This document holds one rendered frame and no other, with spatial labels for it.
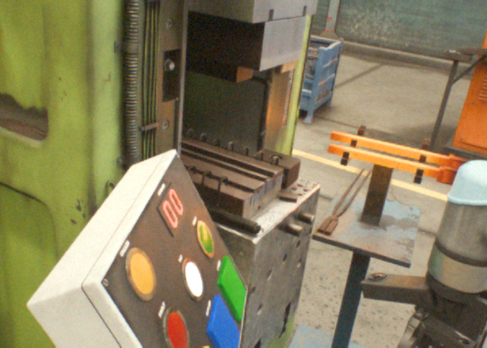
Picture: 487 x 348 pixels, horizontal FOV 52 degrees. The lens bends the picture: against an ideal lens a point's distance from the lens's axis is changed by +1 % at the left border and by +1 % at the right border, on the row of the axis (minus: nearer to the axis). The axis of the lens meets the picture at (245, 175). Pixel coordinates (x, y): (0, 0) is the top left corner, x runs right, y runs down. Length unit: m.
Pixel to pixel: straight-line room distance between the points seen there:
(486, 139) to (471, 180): 4.03
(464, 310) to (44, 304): 0.49
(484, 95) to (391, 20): 4.47
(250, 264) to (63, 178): 0.45
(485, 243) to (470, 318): 0.11
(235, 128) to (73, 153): 0.68
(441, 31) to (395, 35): 0.71
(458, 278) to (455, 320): 0.07
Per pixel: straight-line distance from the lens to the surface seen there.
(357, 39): 9.00
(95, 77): 0.85
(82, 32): 0.84
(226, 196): 1.13
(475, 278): 0.67
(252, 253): 1.11
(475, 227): 0.64
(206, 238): 0.75
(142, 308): 0.54
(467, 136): 4.66
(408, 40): 8.78
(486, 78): 4.55
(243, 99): 1.46
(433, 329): 0.72
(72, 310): 0.52
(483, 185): 0.62
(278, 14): 1.04
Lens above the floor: 1.49
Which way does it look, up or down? 25 degrees down
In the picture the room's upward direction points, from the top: 7 degrees clockwise
